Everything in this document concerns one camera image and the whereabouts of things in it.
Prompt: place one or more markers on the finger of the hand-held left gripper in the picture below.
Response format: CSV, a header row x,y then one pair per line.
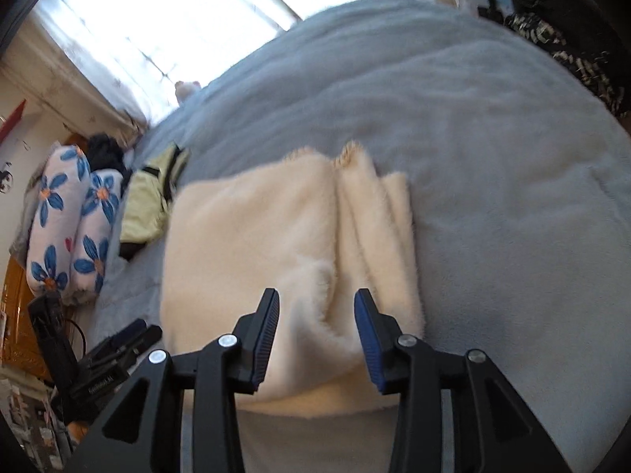
x,y
129,332
145,339

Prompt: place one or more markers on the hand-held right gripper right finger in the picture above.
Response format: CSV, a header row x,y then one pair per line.
x,y
367,340

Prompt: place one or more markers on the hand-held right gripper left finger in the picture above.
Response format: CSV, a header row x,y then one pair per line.
x,y
263,340

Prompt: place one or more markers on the cream fluffy cardigan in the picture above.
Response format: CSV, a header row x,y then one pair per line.
x,y
276,266

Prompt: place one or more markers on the black bag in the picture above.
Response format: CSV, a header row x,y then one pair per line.
x,y
52,335

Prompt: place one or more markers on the orange wooden cabinet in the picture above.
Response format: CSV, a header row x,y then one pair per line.
x,y
19,315

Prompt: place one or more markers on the rolled blue floral blanket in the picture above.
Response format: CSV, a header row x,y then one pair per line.
x,y
64,217

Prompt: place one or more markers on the yellow-green jacket with black trim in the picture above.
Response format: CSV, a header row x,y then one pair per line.
x,y
148,197

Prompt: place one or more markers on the black clothing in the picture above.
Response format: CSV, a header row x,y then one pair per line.
x,y
106,152

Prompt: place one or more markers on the grey bed blanket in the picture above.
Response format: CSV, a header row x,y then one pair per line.
x,y
493,182

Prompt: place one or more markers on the pink and white plush toy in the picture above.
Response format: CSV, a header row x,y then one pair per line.
x,y
186,89

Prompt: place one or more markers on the white sheer leaf-print curtain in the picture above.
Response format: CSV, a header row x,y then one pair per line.
x,y
197,15

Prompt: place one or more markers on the black and white patterned cloth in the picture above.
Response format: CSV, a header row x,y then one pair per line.
x,y
577,54

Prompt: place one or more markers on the red wall decoration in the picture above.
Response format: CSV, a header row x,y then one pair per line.
x,y
14,116

